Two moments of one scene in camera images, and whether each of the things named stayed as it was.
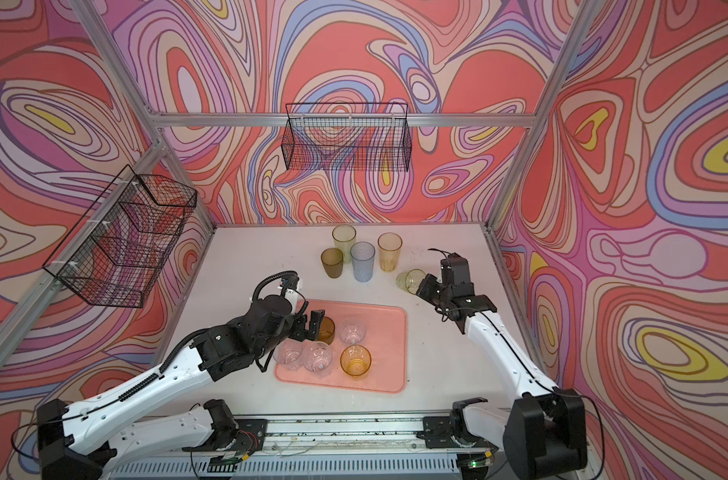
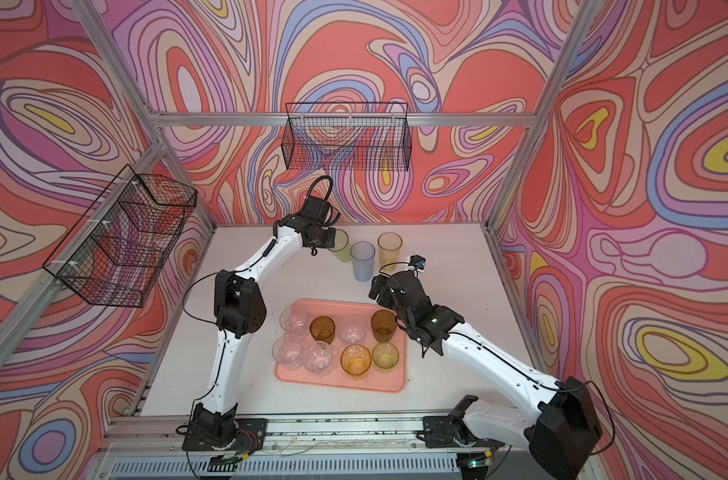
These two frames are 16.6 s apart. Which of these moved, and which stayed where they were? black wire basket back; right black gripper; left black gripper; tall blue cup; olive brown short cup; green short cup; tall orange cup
Moved: right black gripper; green short cup; left black gripper; olive brown short cup
Stayed: tall blue cup; black wire basket back; tall orange cup
